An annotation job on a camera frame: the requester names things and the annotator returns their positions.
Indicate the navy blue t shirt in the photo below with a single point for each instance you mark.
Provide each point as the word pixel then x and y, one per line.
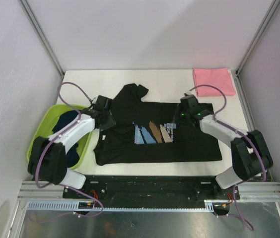
pixel 64 119

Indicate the green plastic bin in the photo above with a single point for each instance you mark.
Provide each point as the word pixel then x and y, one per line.
pixel 45 129

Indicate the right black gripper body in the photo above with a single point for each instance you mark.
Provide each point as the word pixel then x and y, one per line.
pixel 180 116

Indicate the black printed t shirt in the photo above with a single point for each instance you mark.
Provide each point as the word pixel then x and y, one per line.
pixel 147 132

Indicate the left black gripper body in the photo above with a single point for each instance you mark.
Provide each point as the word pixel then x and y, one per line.
pixel 108 121

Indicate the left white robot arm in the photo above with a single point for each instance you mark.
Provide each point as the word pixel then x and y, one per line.
pixel 48 156

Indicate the folded pink t shirt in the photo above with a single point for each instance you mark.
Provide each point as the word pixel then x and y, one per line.
pixel 217 77

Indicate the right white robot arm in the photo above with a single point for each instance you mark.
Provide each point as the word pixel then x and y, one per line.
pixel 249 151

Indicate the grey slotted cable duct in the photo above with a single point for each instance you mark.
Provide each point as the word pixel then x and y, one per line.
pixel 84 206

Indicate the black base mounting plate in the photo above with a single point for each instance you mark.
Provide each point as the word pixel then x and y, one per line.
pixel 155 191

